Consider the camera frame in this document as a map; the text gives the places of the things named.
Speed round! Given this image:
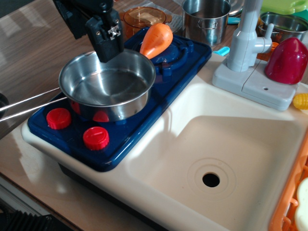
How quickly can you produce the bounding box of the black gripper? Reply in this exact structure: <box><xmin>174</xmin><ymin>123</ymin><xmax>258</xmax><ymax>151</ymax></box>
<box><xmin>53</xmin><ymin>0</ymin><xmax>124</xmax><ymax>63</ymax></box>

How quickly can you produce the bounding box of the steel pan with wire handle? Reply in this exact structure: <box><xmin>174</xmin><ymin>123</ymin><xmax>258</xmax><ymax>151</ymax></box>
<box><xmin>1</xmin><ymin>49</ymin><xmax>156</xmax><ymax>122</ymax></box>

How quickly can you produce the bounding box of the red left stove knob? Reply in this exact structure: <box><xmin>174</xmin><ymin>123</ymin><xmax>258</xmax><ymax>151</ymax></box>
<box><xmin>46</xmin><ymin>108</ymin><xmax>72</xmax><ymax>130</ymax></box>

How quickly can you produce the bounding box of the red stove knob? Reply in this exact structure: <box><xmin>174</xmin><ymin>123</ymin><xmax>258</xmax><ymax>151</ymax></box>
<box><xmin>46</xmin><ymin>108</ymin><xmax>72</xmax><ymax>130</ymax></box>
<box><xmin>83</xmin><ymin>126</ymin><xmax>110</xmax><ymax>151</ymax></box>

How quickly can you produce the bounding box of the red right stove knob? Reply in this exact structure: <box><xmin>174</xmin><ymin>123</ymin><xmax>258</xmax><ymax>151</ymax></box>
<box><xmin>83</xmin><ymin>126</ymin><xmax>110</xmax><ymax>151</ymax></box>

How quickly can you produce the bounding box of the blue toy stove top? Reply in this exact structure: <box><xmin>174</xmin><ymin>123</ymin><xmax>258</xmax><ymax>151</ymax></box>
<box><xmin>27</xmin><ymin>28</ymin><xmax>212</xmax><ymax>172</ymax></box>

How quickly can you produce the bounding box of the cream toy sink unit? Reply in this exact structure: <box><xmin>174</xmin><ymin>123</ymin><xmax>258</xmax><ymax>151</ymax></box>
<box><xmin>21</xmin><ymin>54</ymin><xmax>308</xmax><ymax>231</ymax></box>

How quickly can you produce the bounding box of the orange transparent toy pot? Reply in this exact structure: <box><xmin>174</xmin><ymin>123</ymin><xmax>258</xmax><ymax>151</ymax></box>
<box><xmin>119</xmin><ymin>6</ymin><xmax>172</xmax><ymax>40</ymax></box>

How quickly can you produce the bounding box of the orange toy carrot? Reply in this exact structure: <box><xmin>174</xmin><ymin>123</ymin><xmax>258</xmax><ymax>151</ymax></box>
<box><xmin>140</xmin><ymin>23</ymin><xmax>173</xmax><ymax>59</ymax></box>

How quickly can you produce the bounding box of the black knob at left edge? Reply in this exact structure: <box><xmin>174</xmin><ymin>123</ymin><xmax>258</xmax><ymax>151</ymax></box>
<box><xmin>0</xmin><ymin>93</ymin><xmax>9</xmax><ymax>115</ymax></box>

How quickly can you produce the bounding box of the tall steel pot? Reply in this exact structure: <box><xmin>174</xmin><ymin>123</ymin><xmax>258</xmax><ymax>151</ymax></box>
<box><xmin>181</xmin><ymin>0</ymin><xmax>231</xmax><ymax>47</ymax></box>

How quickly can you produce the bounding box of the light blue spatula tip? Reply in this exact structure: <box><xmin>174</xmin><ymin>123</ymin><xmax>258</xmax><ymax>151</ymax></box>
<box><xmin>213</xmin><ymin>46</ymin><xmax>230</xmax><ymax>56</ymax></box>

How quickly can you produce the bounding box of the grey toy faucet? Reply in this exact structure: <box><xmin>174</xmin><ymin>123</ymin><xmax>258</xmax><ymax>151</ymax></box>
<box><xmin>212</xmin><ymin>0</ymin><xmax>299</xmax><ymax>111</ymax></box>

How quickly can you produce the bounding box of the orange toy piece behind faucet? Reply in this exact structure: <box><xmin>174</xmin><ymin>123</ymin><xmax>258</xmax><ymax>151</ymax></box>
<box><xmin>256</xmin><ymin>41</ymin><xmax>280</xmax><ymax>61</ymax></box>

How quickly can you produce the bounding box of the steel pot at right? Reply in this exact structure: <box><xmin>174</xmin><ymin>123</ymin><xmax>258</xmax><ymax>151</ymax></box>
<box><xmin>258</xmin><ymin>12</ymin><xmax>308</xmax><ymax>43</ymax></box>

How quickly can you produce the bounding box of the green plastic lid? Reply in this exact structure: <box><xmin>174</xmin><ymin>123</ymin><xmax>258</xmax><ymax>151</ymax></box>
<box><xmin>261</xmin><ymin>0</ymin><xmax>308</xmax><ymax>15</ymax></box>

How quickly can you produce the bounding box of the red toy pepper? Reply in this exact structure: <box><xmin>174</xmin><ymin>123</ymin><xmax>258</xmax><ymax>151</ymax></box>
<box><xmin>265</xmin><ymin>37</ymin><xmax>308</xmax><ymax>85</ymax></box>

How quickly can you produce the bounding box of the yellow toy corn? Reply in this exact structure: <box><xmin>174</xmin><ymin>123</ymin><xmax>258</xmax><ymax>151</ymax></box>
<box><xmin>293</xmin><ymin>93</ymin><xmax>308</xmax><ymax>110</ymax></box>

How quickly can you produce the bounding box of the orange dish rack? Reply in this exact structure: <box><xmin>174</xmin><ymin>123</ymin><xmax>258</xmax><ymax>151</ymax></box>
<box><xmin>269</xmin><ymin>143</ymin><xmax>308</xmax><ymax>231</ymax></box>

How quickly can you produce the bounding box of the cream plate in rack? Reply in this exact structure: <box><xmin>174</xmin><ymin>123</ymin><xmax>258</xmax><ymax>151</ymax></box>
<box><xmin>295</xmin><ymin>178</ymin><xmax>308</xmax><ymax>231</ymax></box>

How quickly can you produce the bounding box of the light blue utensil handle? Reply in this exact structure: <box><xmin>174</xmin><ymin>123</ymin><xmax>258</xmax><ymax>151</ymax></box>
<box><xmin>228</xmin><ymin>17</ymin><xmax>241</xmax><ymax>25</ymax></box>

